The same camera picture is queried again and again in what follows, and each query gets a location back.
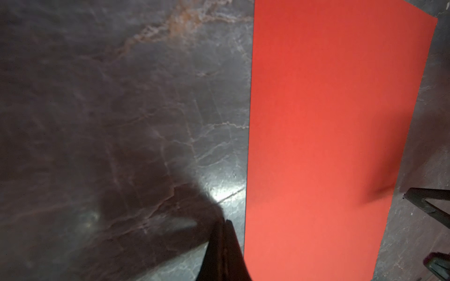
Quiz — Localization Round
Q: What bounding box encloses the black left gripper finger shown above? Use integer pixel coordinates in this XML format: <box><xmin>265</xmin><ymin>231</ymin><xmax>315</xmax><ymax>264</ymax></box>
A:
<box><xmin>196</xmin><ymin>220</ymin><xmax>251</xmax><ymax>281</ymax></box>

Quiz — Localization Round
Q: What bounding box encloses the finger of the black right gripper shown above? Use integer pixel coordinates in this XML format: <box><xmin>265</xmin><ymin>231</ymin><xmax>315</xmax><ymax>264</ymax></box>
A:
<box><xmin>403</xmin><ymin>188</ymin><xmax>450</xmax><ymax>228</ymax></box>
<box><xmin>423</xmin><ymin>252</ymin><xmax>450</xmax><ymax>281</ymax></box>

